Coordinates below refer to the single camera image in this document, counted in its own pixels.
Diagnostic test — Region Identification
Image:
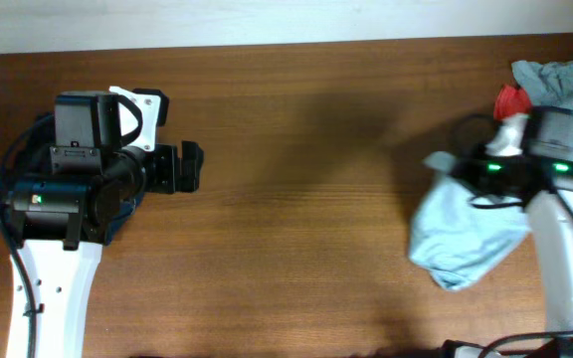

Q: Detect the light blue t-shirt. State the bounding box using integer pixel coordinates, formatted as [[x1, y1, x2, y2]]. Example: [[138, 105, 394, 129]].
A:
[[408, 61, 573, 291]]

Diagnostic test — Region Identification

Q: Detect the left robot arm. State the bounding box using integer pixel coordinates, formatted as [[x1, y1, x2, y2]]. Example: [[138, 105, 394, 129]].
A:
[[1, 141, 204, 357]]

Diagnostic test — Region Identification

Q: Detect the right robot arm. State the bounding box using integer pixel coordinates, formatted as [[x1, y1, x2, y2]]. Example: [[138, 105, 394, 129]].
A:
[[442, 155, 573, 358]]

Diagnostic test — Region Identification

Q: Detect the dark navy folded garment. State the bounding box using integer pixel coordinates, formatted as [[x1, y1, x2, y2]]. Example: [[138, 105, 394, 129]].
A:
[[0, 111, 146, 247]]

